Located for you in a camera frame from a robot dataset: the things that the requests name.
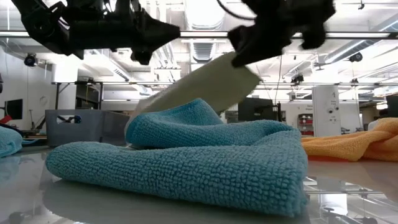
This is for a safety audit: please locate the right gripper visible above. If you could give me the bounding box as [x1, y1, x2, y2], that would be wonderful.
[228, 0, 337, 68]

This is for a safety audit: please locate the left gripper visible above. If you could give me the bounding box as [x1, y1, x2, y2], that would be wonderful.
[62, 0, 182, 60]

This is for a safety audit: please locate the green microfiber towel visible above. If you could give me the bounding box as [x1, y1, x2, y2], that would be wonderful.
[124, 51, 262, 147]

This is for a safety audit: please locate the orange microfiber towel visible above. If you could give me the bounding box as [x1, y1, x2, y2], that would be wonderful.
[300, 117, 398, 162]

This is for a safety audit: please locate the black computer monitor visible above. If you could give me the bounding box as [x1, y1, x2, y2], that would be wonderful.
[238, 97, 280, 122]
[386, 94, 398, 118]

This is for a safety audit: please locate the red parts shelf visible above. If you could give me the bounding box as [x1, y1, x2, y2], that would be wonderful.
[297, 113, 314, 136]

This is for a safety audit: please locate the white pillar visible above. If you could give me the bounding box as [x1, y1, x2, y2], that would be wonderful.
[312, 85, 342, 138]

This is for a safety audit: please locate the grey plastic bin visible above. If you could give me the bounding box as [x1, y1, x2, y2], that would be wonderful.
[45, 108, 131, 147]

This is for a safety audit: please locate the black overhead frame rail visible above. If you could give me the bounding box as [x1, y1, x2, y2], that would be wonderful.
[0, 30, 398, 39]

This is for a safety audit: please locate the silver ceiling air duct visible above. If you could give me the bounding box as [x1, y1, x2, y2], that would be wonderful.
[183, 0, 227, 63]

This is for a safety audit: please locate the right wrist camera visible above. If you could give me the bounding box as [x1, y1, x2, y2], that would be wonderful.
[300, 27, 327, 50]

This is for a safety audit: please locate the black wall screen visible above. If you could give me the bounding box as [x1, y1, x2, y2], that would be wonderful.
[4, 98, 24, 121]

